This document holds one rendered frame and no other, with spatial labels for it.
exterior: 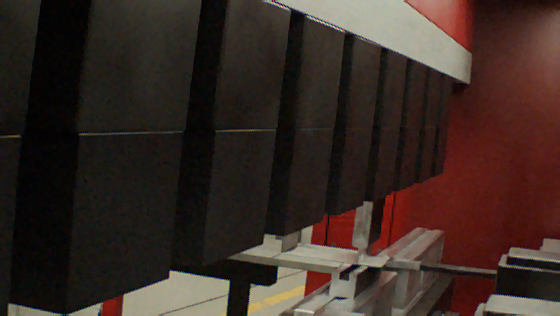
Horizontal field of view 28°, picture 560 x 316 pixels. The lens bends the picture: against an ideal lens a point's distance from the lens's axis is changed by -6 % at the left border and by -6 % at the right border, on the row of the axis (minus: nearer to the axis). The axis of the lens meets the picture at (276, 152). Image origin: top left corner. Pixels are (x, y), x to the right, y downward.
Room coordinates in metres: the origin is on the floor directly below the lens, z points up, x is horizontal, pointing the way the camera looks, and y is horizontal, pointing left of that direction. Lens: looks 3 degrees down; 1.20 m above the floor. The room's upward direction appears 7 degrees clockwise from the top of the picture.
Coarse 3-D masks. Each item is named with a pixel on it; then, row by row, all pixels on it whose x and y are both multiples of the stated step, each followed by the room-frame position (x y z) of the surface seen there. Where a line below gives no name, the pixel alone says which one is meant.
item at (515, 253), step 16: (512, 256) 1.43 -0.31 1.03; (528, 256) 1.43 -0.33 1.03; (544, 256) 1.45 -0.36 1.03; (432, 272) 1.49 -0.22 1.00; (448, 272) 1.48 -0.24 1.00; (464, 272) 1.48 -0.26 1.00; (480, 272) 1.47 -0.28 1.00; (496, 272) 1.43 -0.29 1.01; (512, 272) 1.42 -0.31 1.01; (528, 272) 1.41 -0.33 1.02; (544, 272) 1.41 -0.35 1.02; (496, 288) 1.42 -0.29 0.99; (512, 288) 1.42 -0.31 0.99; (528, 288) 1.41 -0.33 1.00; (544, 288) 1.41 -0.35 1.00
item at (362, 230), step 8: (376, 200) 1.49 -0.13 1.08; (384, 200) 1.56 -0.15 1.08; (360, 208) 1.47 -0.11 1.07; (368, 208) 1.47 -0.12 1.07; (376, 208) 1.50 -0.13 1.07; (360, 216) 1.47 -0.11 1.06; (368, 216) 1.47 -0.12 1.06; (376, 216) 1.51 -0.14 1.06; (360, 224) 1.47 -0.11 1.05; (368, 224) 1.47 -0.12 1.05; (376, 224) 1.52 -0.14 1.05; (360, 232) 1.47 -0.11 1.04; (368, 232) 1.47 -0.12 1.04; (376, 232) 1.53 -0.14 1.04; (360, 240) 1.47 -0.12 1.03; (368, 240) 1.47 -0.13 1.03; (376, 240) 1.53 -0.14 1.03; (360, 248) 1.47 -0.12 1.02; (368, 248) 1.54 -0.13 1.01; (360, 256) 1.48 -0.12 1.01
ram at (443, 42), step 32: (288, 0) 0.82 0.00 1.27; (320, 0) 0.91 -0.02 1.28; (352, 0) 1.04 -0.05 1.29; (384, 0) 1.21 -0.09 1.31; (416, 0) 1.44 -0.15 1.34; (448, 0) 1.80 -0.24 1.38; (352, 32) 1.06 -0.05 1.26; (384, 32) 1.23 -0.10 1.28; (416, 32) 1.47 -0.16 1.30; (448, 32) 1.84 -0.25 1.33; (448, 64) 1.89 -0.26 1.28
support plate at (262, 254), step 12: (264, 240) 1.61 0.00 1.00; (276, 240) 1.63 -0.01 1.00; (252, 252) 1.48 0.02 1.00; (264, 252) 1.49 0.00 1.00; (276, 252) 1.50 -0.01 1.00; (348, 252) 1.58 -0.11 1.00; (276, 264) 1.45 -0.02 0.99; (288, 264) 1.45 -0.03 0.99; (300, 264) 1.44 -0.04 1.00; (312, 264) 1.44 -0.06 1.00; (324, 264) 1.44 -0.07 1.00; (336, 264) 1.45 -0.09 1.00
